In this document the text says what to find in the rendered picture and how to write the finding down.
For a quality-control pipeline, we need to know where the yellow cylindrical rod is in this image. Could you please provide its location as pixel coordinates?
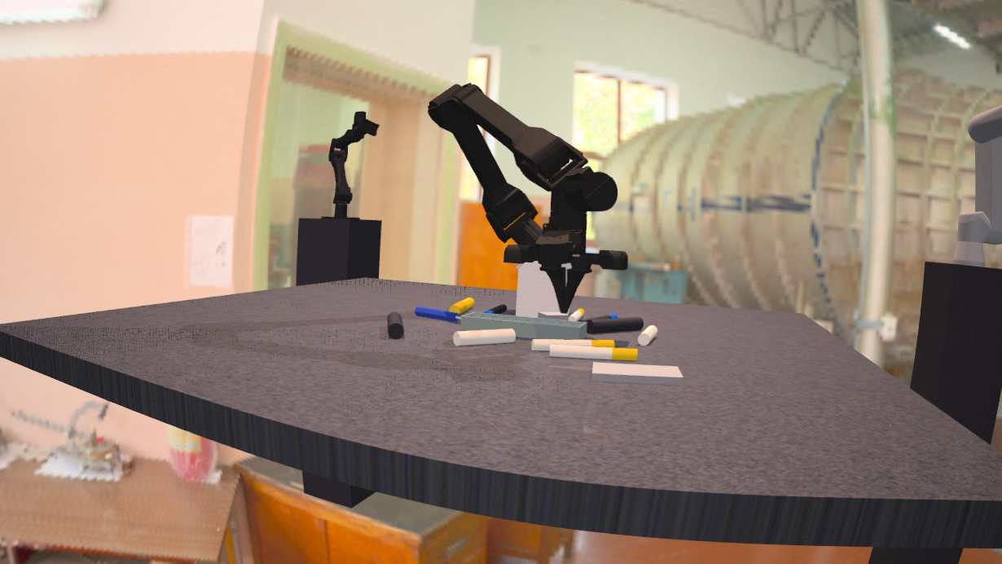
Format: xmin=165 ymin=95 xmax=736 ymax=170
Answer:
xmin=449 ymin=297 xmax=474 ymax=315

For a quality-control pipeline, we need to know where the keyboard with cream letter keys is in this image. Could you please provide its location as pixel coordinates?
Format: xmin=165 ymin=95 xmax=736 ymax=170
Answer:
xmin=460 ymin=312 xmax=587 ymax=341

